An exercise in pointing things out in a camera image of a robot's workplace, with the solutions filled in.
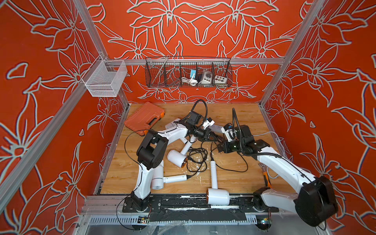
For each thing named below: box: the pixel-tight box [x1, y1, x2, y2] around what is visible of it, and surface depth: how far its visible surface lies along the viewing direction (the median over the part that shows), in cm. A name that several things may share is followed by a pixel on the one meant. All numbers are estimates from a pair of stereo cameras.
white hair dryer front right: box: [206, 160, 231, 206], surface depth 74 cm
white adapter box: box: [201, 70, 213, 85], surface depth 93 cm
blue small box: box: [189, 69, 197, 80], surface depth 85 cm
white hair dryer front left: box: [151, 166, 188, 190], surface depth 79 cm
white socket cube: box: [214, 74, 228, 84], surface depth 96 cm
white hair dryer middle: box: [166, 149, 187, 168], surface depth 87 cm
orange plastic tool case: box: [124, 101, 165, 136], surface depth 108 cm
